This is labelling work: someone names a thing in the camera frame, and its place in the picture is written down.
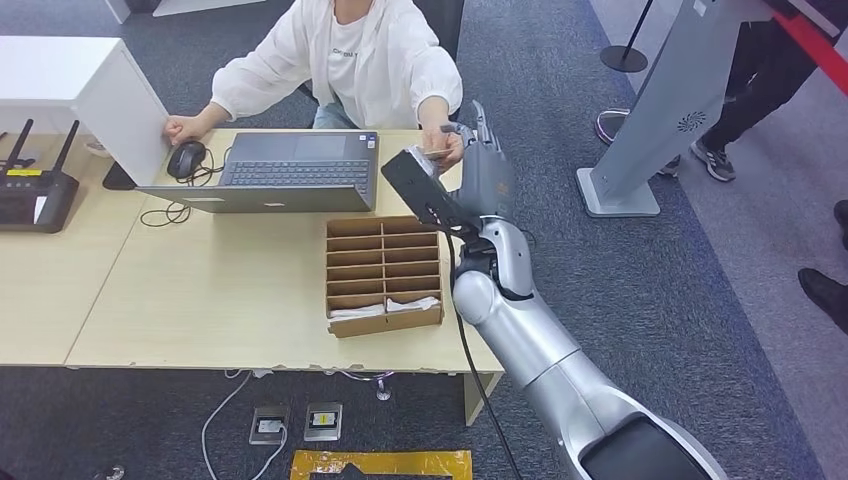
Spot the yellow tape frame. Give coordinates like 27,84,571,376
290,450,474,480

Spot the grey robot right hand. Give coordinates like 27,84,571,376
440,99,517,220

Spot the white floor cable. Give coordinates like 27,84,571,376
200,369,289,480

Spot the wrist camera with black bracket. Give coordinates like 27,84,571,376
380,145,482,233

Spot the white tissue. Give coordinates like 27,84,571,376
386,296,442,315
329,303,387,321

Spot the grey kiosk stand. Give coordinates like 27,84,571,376
576,0,776,219

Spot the grey laptop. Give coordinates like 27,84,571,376
137,131,381,215

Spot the person's right hand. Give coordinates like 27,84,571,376
164,115,207,147

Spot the person's left hand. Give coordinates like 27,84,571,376
420,125,465,172

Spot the black mouse cable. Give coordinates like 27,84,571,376
139,148,233,230

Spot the white cabinet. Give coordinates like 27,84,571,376
0,36,172,187

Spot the floor socket with plug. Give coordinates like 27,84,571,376
248,405,291,447

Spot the metal desk foot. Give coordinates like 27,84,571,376
337,370,399,403

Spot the black stand base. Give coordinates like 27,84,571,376
102,162,138,192

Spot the black stanchion post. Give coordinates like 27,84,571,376
599,0,654,74

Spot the red barrier belt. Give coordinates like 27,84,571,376
771,9,848,97

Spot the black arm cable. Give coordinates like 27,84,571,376
442,225,526,480

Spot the black computer mouse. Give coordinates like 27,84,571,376
166,140,208,180

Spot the wooden desk leg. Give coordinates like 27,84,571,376
463,372,503,427

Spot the wooden card organizer box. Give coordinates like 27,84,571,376
324,215,445,339

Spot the black router with antennas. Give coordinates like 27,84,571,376
0,119,82,234

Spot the floor socket with yellow label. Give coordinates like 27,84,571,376
303,402,344,443

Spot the person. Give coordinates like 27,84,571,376
164,0,465,174
655,19,806,183

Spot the dark shoe with white sole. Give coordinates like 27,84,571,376
594,107,631,146

